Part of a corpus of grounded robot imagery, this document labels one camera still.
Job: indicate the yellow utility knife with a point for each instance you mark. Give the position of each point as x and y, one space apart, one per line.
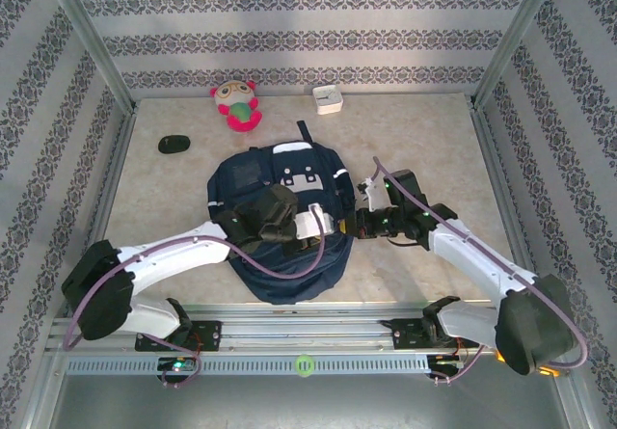
549 371

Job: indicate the aluminium table side rail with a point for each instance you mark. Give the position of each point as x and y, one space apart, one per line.
491 168
113 183

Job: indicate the white square clock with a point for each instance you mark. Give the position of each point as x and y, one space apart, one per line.
328 99

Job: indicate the navy blue backpack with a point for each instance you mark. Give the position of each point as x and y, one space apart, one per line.
289 284

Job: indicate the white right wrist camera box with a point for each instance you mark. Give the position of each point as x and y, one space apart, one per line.
373 197

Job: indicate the aluminium frame post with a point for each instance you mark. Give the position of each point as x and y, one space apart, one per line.
82 29
516 29

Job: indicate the pink and white plush toy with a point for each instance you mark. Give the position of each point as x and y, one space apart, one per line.
236 108

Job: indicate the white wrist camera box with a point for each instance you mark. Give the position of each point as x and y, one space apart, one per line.
373 197
308 224

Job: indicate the black computer mouse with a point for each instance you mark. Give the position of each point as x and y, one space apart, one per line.
173 143

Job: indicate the small electronics board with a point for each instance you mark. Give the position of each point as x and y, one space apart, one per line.
176 365
443 362

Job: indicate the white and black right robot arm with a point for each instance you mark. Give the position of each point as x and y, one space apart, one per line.
482 260

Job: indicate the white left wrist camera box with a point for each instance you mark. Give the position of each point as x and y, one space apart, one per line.
308 224

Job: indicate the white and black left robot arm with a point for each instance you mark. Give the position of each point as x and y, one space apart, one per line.
178 250

